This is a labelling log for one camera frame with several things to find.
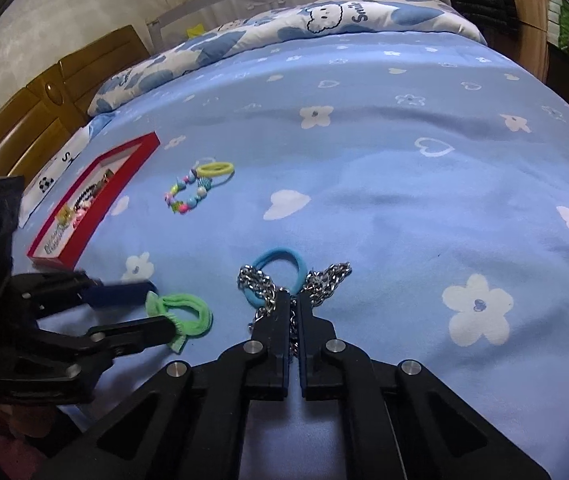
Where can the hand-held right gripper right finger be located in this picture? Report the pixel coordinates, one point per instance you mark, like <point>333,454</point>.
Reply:
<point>312,325</point>

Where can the blue cloud print duvet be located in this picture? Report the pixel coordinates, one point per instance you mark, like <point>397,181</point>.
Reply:
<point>264,30</point>

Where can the pink hair clip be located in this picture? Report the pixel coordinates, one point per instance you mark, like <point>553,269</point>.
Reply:
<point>82,212</point>

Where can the yellow plush toy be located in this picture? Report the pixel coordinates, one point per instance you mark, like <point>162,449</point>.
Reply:
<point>195,30</point>

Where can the red jewelry tray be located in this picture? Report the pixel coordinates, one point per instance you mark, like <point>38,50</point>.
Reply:
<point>114,190</point>

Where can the wooden wardrobe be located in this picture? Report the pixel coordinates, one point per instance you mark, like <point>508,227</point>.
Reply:
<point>529,10</point>

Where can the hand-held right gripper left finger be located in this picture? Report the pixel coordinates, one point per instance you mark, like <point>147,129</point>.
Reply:
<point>277,325</point>

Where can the wooden headboard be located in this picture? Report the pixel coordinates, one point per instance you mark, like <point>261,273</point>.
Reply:
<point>29,120</point>

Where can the white printed pillow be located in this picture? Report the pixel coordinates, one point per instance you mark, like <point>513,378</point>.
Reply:
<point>52,175</point>

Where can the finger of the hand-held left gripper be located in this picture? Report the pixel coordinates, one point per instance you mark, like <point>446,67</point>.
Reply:
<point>119,294</point>
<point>139,335</point>

